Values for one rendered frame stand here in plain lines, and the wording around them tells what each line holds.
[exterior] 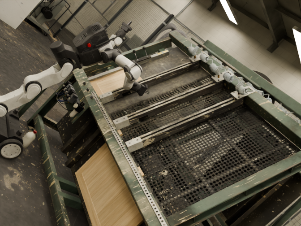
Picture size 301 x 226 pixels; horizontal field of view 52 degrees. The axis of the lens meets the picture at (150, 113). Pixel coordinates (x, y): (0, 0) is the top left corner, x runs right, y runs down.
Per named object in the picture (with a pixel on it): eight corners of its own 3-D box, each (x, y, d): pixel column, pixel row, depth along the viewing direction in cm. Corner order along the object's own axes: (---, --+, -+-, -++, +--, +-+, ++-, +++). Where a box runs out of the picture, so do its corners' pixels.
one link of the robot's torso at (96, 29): (73, 48, 253) (112, 29, 258) (65, 32, 278) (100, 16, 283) (88, 76, 273) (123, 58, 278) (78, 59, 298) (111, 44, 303)
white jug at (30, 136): (18, 139, 311) (31, 126, 309) (26, 143, 318) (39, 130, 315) (19, 145, 304) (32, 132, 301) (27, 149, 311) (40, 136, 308)
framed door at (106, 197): (76, 173, 295) (75, 173, 293) (116, 134, 287) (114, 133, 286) (104, 258, 229) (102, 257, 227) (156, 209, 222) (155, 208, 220)
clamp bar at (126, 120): (113, 125, 270) (107, 104, 255) (228, 79, 297) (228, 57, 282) (117, 132, 263) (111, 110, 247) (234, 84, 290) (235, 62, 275)
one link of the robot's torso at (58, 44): (50, 50, 257) (69, 41, 260) (48, 44, 266) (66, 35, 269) (65, 76, 276) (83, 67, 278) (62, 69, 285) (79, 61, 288)
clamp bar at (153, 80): (100, 100, 301) (93, 80, 285) (204, 60, 328) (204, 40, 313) (102, 105, 294) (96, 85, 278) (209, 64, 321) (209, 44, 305)
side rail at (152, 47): (84, 75, 352) (81, 66, 345) (169, 44, 378) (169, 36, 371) (85, 77, 348) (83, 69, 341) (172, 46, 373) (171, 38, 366)
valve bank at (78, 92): (51, 89, 318) (66, 73, 315) (62, 96, 328) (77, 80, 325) (61, 116, 282) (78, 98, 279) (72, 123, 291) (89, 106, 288)
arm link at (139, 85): (142, 98, 288) (132, 93, 281) (138, 93, 295) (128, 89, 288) (149, 87, 285) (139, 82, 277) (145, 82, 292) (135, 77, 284)
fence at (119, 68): (88, 80, 330) (87, 77, 328) (167, 52, 352) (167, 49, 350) (89, 83, 327) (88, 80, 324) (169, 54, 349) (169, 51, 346)
